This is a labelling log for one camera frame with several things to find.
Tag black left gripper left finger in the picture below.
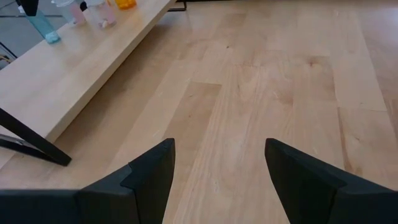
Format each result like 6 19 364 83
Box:
77 138 177 224

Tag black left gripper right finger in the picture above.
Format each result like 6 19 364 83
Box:
264 138 398 224

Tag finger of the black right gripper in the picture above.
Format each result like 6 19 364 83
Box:
15 0 40 17

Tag teal translucent bottle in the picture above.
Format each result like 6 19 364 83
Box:
24 8 62 45

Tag translucent pink pill bottle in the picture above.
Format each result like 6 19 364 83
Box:
51 0 87 26

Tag clear white-capped pill bottle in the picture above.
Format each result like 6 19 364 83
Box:
83 0 118 29

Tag wide amber pill bottle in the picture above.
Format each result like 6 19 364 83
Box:
114 0 138 10

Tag wooden shelf black legs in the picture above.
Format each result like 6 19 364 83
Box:
0 0 187 167

